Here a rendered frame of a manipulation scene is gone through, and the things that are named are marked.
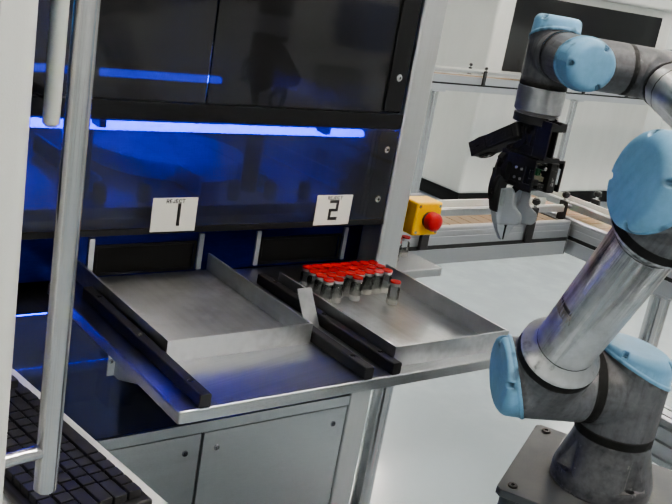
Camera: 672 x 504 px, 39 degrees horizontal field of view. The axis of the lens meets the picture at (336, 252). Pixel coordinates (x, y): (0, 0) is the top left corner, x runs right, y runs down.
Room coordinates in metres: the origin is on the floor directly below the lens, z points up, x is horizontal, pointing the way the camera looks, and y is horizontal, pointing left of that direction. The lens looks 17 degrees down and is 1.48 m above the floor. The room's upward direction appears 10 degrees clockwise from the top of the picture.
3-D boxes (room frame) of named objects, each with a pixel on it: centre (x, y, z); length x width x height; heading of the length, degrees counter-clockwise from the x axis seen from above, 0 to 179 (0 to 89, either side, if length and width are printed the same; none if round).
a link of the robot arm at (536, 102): (1.51, -0.28, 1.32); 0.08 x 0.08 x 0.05
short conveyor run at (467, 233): (2.23, -0.29, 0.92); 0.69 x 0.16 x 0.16; 130
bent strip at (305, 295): (1.46, 0.00, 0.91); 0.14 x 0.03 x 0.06; 40
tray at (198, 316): (1.47, 0.22, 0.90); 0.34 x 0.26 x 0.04; 40
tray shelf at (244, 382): (1.52, 0.05, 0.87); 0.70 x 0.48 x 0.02; 130
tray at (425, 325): (1.60, -0.11, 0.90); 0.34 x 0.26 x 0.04; 39
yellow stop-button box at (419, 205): (1.94, -0.16, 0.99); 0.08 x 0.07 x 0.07; 40
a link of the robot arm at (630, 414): (1.30, -0.45, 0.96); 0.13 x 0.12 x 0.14; 102
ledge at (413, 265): (1.98, -0.14, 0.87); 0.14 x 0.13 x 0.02; 40
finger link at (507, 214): (1.50, -0.27, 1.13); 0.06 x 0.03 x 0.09; 39
